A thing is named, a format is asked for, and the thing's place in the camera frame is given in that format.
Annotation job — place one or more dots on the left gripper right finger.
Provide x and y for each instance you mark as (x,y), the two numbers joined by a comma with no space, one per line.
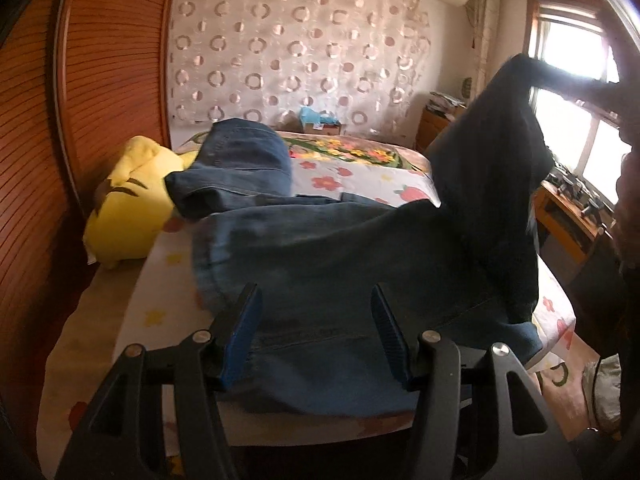
(478,416)

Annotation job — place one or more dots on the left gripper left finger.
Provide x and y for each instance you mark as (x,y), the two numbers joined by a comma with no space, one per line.
(121,433)

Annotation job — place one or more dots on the blue denim jeans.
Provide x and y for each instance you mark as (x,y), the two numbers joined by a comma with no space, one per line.
(316,262)

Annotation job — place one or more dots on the person right hand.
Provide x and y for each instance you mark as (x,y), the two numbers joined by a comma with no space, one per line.
(625,230)

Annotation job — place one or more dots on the yellow plush toy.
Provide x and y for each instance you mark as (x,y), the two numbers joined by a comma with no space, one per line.
(131,205)

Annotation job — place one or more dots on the wooden sideboard cabinet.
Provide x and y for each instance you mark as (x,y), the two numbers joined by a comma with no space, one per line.
(489,167)

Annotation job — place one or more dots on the folded blue jeans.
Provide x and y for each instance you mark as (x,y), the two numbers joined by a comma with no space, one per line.
(239,163)

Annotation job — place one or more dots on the circle patterned curtain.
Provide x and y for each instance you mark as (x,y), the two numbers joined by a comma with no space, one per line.
(354,61)

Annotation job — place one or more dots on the window side curtain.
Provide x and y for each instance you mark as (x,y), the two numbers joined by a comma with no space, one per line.
(486,17)

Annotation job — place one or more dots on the window frame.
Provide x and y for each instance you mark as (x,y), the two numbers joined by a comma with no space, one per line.
(575,50)

